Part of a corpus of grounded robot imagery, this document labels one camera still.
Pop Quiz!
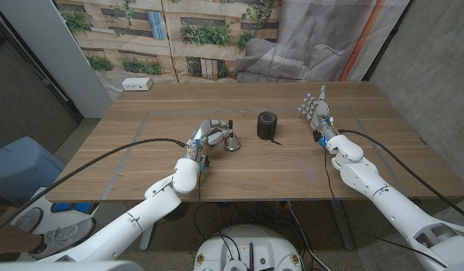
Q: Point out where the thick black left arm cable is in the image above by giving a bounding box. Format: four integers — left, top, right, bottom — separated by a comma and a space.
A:
0, 138, 188, 238

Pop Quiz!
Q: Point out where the white table leg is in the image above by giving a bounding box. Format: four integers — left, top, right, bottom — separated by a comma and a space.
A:
139, 221, 157, 252

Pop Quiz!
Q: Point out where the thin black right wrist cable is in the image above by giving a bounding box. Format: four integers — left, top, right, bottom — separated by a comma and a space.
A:
323, 145, 449, 269

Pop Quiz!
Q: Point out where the grey table leg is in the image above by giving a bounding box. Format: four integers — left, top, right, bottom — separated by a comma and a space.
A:
331, 199, 355, 251

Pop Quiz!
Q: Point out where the white floor cable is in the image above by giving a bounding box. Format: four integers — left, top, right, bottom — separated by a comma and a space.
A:
287, 202, 325, 271

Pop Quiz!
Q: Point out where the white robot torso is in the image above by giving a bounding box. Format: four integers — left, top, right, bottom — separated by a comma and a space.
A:
193, 224, 304, 271

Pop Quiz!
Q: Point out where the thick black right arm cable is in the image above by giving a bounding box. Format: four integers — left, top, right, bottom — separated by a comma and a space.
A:
337, 129, 464, 223

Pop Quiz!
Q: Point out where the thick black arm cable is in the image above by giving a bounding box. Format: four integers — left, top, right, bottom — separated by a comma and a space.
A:
337, 129, 464, 223
0, 138, 188, 238

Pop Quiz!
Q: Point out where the black cylindrical speaker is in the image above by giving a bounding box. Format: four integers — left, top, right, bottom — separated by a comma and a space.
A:
256, 111, 279, 142

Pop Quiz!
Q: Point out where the white floor platform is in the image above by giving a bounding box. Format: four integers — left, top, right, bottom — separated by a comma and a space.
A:
11, 187, 105, 234

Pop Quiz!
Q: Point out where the person's bare leg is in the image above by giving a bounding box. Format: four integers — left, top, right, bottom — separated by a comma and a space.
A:
0, 216, 44, 254

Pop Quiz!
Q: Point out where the blue object under table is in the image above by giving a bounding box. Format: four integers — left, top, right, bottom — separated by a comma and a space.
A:
50, 202, 93, 214

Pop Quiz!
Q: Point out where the silver bell with black handle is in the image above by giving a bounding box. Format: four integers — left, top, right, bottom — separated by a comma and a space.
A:
223, 119, 242, 152

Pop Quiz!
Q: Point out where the white partition panel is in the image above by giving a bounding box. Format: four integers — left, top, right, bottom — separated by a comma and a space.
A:
0, 0, 114, 120

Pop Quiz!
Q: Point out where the grey sneaker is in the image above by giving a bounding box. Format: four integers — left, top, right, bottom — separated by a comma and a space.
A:
28, 217, 97, 260
13, 206, 44, 233

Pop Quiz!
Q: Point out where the blue-grey container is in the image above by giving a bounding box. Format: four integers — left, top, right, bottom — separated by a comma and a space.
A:
0, 135, 66, 206

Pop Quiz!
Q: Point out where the printed fabric backdrop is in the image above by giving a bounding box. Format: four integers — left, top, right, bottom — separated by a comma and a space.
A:
53, 0, 411, 101

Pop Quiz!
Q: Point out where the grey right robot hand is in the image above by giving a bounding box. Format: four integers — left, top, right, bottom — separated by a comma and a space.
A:
298, 84, 340, 147

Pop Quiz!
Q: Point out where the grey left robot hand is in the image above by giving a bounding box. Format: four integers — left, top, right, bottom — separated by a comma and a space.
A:
182, 118, 235, 169

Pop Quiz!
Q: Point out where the white power strip box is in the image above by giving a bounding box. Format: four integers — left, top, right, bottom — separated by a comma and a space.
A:
121, 77, 153, 92

